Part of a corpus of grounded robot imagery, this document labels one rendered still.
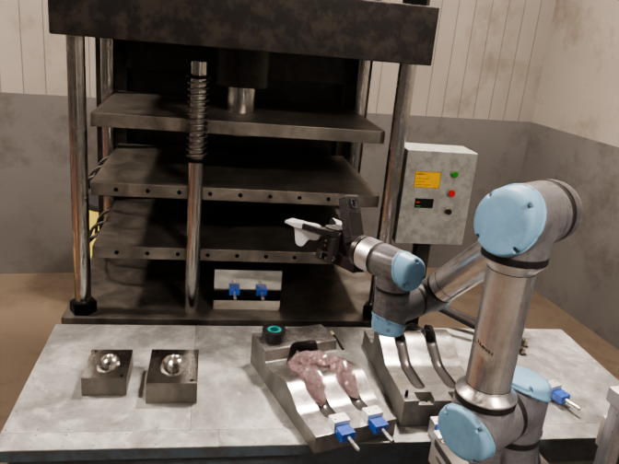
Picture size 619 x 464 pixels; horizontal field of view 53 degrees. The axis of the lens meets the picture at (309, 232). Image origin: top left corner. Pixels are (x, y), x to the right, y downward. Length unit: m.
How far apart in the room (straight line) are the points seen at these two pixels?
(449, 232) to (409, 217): 0.19
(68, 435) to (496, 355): 1.18
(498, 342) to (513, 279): 0.12
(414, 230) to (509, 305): 1.53
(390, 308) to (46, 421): 1.06
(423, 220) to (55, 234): 3.00
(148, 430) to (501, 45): 4.23
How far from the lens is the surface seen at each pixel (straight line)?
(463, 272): 1.34
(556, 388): 2.26
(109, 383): 1.99
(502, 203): 1.08
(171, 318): 2.48
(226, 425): 1.87
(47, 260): 4.93
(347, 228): 1.40
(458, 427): 1.25
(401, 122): 2.36
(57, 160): 4.70
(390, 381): 2.03
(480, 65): 5.24
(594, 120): 4.97
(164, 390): 1.94
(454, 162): 2.61
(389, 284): 1.31
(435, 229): 2.66
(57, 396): 2.04
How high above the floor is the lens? 1.91
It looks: 19 degrees down
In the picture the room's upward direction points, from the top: 5 degrees clockwise
